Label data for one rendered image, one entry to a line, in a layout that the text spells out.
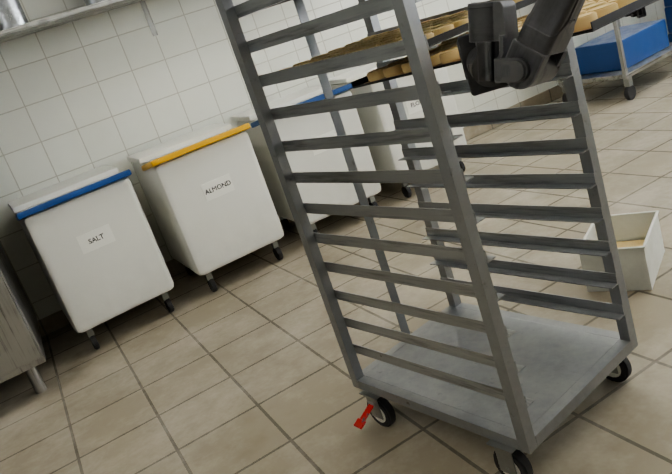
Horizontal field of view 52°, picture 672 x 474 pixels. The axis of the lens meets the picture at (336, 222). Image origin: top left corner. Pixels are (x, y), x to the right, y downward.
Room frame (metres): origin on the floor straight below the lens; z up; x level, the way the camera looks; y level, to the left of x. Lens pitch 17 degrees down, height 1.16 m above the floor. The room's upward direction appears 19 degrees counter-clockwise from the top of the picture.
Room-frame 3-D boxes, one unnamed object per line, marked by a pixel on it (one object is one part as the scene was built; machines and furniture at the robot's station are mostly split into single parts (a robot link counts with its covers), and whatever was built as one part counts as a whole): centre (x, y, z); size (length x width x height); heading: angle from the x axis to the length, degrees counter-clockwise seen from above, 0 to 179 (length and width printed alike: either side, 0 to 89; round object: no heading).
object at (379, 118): (4.20, -0.57, 0.39); 0.64 x 0.54 x 0.77; 20
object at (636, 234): (2.17, -0.92, 0.08); 0.30 x 0.22 x 0.16; 142
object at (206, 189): (3.70, 0.63, 0.39); 0.64 x 0.54 x 0.77; 23
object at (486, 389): (1.58, -0.10, 0.24); 0.64 x 0.03 x 0.03; 34
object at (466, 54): (1.13, -0.32, 1.00); 0.07 x 0.07 x 0.10; 78
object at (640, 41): (4.80, -2.33, 0.29); 0.56 x 0.38 x 0.20; 120
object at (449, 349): (1.58, -0.10, 0.33); 0.64 x 0.03 x 0.03; 34
